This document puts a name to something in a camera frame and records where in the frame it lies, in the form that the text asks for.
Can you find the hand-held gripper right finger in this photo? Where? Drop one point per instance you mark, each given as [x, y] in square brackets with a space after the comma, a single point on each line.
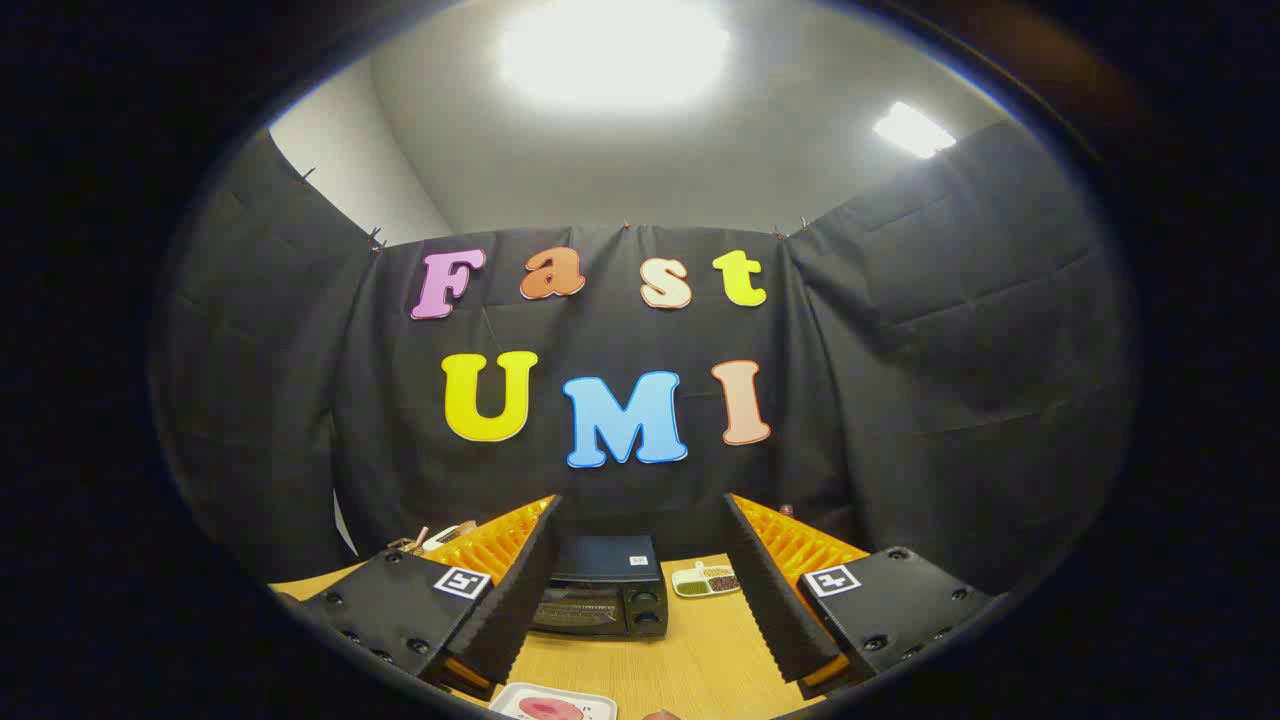
[770, 600]

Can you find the white square food dish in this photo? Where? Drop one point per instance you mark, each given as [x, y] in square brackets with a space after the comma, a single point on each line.
[515, 700]

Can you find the black toaster oven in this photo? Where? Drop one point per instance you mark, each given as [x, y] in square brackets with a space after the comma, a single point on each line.
[610, 570]

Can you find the white pop-up toaster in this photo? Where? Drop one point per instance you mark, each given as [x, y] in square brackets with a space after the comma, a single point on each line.
[442, 540]

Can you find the pink meat slice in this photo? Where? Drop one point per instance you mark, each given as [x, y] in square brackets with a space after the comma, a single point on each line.
[550, 710]

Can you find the small divided bean dish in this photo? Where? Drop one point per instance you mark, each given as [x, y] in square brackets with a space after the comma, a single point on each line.
[700, 580]

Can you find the large ceiling light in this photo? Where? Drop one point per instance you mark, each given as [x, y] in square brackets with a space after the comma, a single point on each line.
[612, 50]

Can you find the small ceiling light panel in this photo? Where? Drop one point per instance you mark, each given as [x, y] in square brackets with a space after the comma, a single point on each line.
[912, 130]

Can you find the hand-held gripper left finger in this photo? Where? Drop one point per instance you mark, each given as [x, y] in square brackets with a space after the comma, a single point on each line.
[520, 590]

